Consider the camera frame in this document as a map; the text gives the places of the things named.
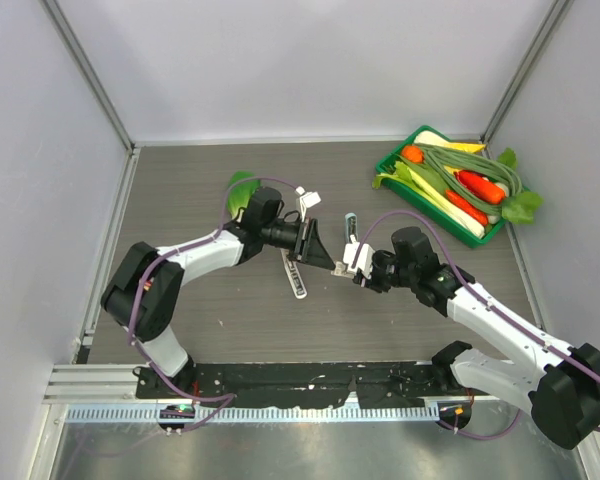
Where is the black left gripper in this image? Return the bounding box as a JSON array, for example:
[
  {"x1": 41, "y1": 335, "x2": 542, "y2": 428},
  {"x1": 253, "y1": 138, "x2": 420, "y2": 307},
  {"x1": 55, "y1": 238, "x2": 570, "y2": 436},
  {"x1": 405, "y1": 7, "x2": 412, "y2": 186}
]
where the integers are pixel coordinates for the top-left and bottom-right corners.
[{"x1": 262, "y1": 218, "x2": 336, "y2": 271}]

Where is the staples box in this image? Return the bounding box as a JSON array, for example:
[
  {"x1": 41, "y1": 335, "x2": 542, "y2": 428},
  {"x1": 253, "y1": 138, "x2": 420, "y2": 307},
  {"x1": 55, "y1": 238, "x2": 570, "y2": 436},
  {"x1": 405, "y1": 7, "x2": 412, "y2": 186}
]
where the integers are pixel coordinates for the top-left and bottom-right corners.
[{"x1": 331, "y1": 261, "x2": 353, "y2": 279}]

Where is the white stapler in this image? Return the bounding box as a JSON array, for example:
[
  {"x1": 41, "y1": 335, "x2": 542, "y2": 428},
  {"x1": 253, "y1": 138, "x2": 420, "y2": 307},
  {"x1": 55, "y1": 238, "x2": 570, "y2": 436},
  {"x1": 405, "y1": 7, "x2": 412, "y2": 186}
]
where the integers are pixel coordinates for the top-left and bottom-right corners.
[{"x1": 281, "y1": 250, "x2": 307, "y2": 300}]

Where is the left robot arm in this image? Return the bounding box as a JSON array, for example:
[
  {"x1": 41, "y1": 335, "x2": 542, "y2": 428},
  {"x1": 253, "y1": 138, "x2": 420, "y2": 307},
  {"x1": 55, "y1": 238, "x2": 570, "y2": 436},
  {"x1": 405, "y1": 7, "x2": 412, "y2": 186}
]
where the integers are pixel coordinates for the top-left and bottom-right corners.
[{"x1": 101, "y1": 187, "x2": 335, "y2": 399}]

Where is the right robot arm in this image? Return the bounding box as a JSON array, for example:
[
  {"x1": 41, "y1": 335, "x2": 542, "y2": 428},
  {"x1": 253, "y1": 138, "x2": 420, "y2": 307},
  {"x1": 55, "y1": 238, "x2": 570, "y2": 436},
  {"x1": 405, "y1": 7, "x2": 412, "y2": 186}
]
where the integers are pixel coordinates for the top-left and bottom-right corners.
[{"x1": 344, "y1": 227, "x2": 600, "y2": 449}]

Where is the green bok choy toy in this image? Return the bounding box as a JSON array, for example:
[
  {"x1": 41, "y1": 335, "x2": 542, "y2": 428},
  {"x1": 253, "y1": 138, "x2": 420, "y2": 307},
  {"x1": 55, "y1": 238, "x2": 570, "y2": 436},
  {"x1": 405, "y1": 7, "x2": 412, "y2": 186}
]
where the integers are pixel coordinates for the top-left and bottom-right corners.
[{"x1": 226, "y1": 171, "x2": 261, "y2": 219}]

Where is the green plastic tray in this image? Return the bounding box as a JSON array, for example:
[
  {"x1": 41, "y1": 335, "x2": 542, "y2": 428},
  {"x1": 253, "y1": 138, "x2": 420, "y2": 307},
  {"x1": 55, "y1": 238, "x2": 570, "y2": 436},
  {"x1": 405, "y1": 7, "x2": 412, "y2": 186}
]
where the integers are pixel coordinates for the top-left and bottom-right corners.
[{"x1": 375, "y1": 124, "x2": 530, "y2": 249}]

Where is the pale green leek toy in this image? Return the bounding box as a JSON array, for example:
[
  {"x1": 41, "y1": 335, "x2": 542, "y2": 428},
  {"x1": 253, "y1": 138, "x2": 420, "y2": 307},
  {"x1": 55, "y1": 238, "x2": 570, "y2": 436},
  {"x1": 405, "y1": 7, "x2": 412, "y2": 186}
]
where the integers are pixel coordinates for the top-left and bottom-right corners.
[{"x1": 372, "y1": 161, "x2": 486, "y2": 238}]

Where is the red chili pepper toy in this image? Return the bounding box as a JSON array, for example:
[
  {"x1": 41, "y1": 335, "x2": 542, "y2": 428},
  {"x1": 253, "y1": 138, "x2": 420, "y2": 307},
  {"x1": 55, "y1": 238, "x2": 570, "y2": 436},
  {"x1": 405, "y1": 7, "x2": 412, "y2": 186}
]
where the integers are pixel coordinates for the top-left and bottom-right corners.
[{"x1": 445, "y1": 189, "x2": 489, "y2": 227}]

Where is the orange pumpkin toy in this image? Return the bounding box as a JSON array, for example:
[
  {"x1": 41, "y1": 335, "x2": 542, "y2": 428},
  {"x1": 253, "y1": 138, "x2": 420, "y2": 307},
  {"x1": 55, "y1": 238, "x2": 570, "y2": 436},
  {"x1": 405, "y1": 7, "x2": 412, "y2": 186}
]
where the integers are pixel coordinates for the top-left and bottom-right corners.
[{"x1": 400, "y1": 145, "x2": 424, "y2": 164}]

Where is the green long beans bundle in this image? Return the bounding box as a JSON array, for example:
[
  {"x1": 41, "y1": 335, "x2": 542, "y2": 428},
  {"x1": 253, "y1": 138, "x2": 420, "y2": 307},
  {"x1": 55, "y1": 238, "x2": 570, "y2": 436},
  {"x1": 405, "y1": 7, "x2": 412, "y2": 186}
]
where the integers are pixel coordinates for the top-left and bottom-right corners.
[{"x1": 415, "y1": 144, "x2": 505, "y2": 219}]

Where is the orange carrot toy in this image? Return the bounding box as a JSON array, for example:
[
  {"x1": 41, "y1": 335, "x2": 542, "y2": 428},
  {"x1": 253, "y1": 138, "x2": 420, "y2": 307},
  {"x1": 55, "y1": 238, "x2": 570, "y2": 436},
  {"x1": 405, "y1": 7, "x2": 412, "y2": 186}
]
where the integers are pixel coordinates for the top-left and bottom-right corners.
[{"x1": 456, "y1": 170, "x2": 506, "y2": 205}]

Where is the white radish toy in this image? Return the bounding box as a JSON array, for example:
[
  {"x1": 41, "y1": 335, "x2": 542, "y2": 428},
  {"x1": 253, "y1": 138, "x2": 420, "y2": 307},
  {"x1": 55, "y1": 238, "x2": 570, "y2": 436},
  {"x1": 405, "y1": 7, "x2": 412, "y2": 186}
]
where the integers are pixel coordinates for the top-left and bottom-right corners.
[{"x1": 413, "y1": 130, "x2": 450, "y2": 147}]

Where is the yellow corn toy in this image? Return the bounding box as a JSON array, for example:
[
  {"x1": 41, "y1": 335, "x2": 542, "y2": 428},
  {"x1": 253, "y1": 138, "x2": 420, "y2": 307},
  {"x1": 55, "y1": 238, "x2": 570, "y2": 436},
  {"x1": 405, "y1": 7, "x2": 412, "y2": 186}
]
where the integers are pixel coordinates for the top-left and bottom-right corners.
[{"x1": 444, "y1": 142, "x2": 486, "y2": 154}]

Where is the green lettuce leaf toy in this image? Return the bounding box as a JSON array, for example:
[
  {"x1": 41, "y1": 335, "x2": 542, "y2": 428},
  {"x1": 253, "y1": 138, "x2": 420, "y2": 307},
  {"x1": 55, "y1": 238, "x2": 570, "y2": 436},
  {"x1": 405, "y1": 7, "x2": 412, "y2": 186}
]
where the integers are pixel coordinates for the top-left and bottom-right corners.
[{"x1": 496, "y1": 148, "x2": 544, "y2": 224}]

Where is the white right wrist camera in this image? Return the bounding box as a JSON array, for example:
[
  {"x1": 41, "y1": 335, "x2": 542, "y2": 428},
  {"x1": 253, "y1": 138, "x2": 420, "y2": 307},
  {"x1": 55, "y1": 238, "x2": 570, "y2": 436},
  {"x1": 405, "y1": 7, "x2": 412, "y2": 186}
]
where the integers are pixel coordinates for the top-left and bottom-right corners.
[{"x1": 343, "y1": 242, "x2": 375, "y2": 275}]

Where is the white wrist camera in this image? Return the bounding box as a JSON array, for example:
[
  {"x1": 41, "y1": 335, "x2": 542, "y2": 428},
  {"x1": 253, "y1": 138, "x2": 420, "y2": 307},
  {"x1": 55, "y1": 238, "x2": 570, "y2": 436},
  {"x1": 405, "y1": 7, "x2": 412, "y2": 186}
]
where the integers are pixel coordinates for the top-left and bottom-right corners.
[
  {"x1": 295, "y1": 186, "x2": 321, "y2": 221},
  {"x1": 343, "y1": 242, "x2": 375, "y2": 275}
]

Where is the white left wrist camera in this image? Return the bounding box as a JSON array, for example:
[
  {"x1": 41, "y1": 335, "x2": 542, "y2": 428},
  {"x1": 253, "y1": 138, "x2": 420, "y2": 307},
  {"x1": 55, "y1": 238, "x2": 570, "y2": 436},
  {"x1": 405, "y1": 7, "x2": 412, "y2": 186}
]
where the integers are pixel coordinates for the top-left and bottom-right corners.
[{"x1": 295, "y1": 186, "x2": 321, "y2": 221}]

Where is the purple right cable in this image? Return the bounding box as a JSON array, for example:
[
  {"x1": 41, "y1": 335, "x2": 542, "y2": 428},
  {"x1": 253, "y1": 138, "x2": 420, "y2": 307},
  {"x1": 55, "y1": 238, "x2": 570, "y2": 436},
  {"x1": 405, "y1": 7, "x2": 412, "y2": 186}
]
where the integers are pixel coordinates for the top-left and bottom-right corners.
[{"x1": 362, "y1": 209, "x2": 600, "y2": 440}]

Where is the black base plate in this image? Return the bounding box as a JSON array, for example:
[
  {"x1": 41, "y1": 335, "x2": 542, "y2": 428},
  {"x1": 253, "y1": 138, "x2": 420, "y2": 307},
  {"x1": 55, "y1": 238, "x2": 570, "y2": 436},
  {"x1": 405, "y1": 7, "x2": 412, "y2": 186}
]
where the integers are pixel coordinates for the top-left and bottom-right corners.
[{"x1": 135, "y1": 359, "x2": 495, "y2": 409}]

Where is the perforated cable duct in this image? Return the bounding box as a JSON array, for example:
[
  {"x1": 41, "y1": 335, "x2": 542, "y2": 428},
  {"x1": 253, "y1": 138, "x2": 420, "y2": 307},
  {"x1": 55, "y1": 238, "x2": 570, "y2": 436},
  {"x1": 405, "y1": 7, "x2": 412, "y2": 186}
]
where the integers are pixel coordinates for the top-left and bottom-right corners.
[{"x1": 65, "y1": 402, "x2": 439, "y2": 424}]

